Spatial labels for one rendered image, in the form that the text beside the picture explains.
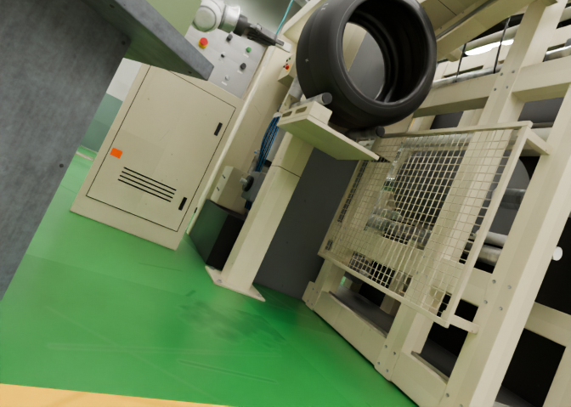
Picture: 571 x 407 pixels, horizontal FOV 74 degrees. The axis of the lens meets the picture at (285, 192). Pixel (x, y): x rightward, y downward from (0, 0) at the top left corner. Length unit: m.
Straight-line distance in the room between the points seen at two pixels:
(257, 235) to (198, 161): 0.54
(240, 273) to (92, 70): 1.23
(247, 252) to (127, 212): 0.66
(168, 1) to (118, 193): 1.35
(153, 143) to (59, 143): 1.20
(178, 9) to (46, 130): 0.35
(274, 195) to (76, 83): 1.16
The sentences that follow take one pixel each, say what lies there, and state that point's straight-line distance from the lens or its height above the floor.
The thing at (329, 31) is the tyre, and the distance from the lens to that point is 1.57.
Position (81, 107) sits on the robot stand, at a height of 0.43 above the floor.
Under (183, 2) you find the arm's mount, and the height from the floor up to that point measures 0.72.
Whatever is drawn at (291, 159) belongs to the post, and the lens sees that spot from 1.85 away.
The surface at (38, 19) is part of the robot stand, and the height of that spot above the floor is 0.53.
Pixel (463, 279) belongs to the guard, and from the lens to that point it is 1.30.
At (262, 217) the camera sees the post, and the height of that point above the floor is 0.36.
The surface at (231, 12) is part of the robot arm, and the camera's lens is 1.54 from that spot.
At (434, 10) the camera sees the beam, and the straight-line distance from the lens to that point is 2.18.
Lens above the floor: 0.39
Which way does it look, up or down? 4 degrees up
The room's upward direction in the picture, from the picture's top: 25 degrees clockwise
